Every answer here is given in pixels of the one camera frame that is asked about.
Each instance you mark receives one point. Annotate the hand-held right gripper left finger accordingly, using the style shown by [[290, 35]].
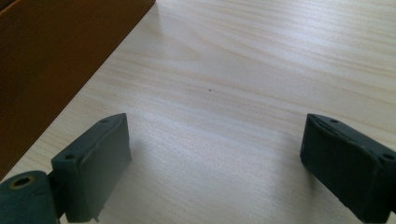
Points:
[[93, 168]]

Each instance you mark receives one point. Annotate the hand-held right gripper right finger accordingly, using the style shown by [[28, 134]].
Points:
[[348, 168]]

